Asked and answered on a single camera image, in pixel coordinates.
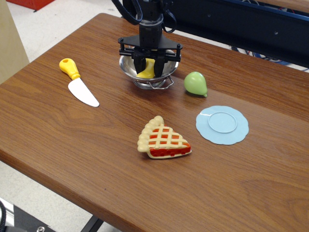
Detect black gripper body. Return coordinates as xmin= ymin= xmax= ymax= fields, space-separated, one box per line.
xmin=118 ymin=20 xmax=183 ymax=62

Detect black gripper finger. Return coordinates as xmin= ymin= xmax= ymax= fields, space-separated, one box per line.
xmin=154 ymin=54 xmax=166 ymax=77
xmin=133 ymin=52 xmax=146 ymax=74

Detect yellow toy banana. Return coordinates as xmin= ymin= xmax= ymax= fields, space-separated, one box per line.
xmin=136 ymin=58 xmax=155 ymax=79

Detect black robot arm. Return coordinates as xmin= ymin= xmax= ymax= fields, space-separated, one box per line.
xmin=113 ymin=0 xmax=183 ymax=77

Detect steel colander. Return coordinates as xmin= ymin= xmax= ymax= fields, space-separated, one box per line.
xmin=119 ymin=46 xmax=181 ymax=89

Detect green toy pear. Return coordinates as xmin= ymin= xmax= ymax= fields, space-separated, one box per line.
xmin=184 ymin=72 xmax=208 ymax=98

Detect toy cherry pie slice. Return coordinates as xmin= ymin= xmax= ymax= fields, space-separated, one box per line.
xmin=137 ymin=116 xmax=192 ymax=159

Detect light blue toy plate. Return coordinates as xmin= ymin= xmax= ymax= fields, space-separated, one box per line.
xmin=196 ymin=105 xmax=249 ymax=145

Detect red box on floor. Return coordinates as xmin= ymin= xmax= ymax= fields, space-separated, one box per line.
xmin=7 ymin=0 xmax=54 ymax=11

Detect beige cardboard panel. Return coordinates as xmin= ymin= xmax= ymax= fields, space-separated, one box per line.
xmin=0 ymin=0 xmax=29 ymax=83

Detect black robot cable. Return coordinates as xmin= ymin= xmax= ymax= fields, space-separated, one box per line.
xmin=111 ymin=0 xmax=178 ymax=34

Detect yellow handled toy knife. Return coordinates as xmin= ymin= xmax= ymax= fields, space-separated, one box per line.
xmin=59 ymin=58 xmax=99 ymax=107

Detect blue cables bundle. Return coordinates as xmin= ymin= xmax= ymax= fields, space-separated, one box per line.
xmin=230 ymin=45 xmax=309 ymax=73

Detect dark blue metal frame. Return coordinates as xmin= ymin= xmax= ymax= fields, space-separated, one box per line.
xmin=169 ymin=0 xmax=309 ymax=67

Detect black table leg frame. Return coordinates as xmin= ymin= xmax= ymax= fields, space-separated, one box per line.
xmin=0 ymin=198 xmax=104 ymax=232

